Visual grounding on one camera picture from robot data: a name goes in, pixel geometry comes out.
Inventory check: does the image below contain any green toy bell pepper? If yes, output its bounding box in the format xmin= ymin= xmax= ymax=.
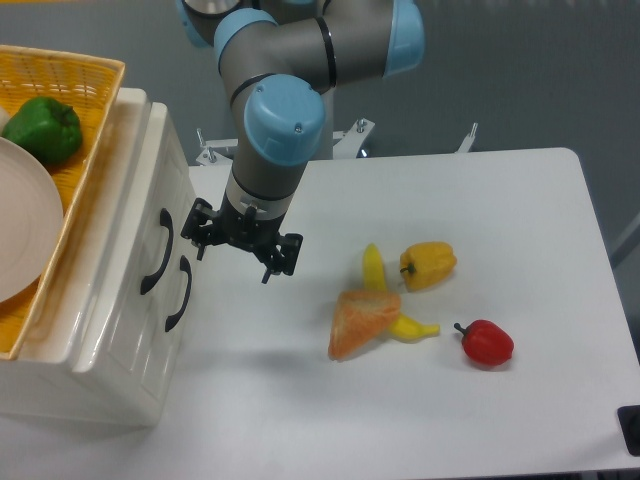
xmin=1 ymin=96 xmax=83 ymax=166

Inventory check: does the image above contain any orange toy sandwich slice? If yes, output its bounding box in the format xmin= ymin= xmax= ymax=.
xmin=328 ymin=289 xmax=401 ymax=360

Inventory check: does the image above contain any black object at edge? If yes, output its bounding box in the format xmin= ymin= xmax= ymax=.
xmin=617 ymin=405 xmax=640 ymax=457

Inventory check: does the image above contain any white object in basket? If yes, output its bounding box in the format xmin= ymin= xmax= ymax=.
xmin=0 ymin=107 xmax=11 ymax=133

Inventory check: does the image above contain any yellow toy banana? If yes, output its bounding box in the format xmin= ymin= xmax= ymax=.
xmin=362 ymin=244 xmax=440 ymax=342

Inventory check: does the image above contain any beige plate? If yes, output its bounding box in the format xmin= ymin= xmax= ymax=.
xmin=1 ymin=139 xmax=63 ymax=301

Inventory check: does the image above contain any yellow toy bell pepper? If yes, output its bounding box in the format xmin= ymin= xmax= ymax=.
xmin=399 ymin=242 xmax=457 ymax=292

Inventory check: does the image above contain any yellow woven basket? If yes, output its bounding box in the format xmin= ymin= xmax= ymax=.
xmin=1 ymin=45 xmax=126 ymax=361

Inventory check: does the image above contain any red toy bell pepper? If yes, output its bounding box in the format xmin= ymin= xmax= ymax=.
xmin=454 ymin=319 xmax=514 ymax=367

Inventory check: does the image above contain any white drawer cabinet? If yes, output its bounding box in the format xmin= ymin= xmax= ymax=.
xmin=1 ymin=88 xmax=196 ymax=426

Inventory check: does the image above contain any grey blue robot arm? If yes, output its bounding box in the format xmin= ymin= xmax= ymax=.
xmin=176 ymin=1 xmax=425 ymax=276

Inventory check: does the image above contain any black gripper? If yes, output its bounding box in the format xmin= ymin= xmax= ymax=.
xmin=180 ymin=194 xmax=303 ymax=284

